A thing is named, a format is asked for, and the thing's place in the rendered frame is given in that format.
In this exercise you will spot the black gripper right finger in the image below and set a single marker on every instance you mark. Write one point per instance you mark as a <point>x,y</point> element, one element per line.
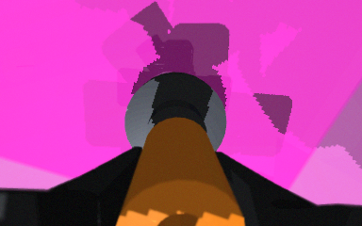
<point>265,203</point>

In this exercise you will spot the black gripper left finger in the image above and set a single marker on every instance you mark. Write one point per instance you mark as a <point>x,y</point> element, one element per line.
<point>94,198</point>

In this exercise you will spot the orange knob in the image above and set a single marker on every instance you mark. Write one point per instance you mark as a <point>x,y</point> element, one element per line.
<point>179,181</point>

